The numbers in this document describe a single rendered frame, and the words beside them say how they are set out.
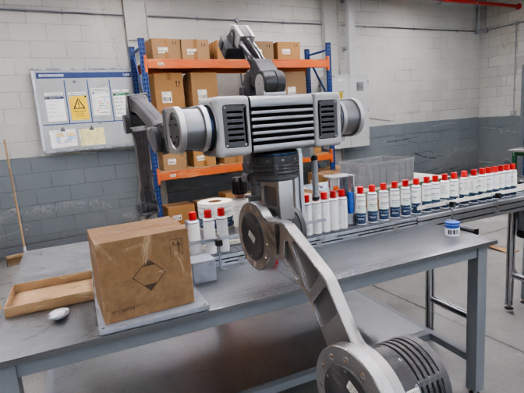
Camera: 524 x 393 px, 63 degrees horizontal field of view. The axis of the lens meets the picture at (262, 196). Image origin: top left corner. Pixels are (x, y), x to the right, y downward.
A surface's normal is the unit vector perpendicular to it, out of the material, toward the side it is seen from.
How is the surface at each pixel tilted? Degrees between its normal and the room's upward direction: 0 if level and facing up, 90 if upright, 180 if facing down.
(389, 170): 90
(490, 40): 90
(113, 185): 90
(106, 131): 90
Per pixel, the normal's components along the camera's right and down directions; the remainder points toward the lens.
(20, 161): 0.47, 0.12
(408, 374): 0.26, -0.66
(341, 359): -0.88, 0.14
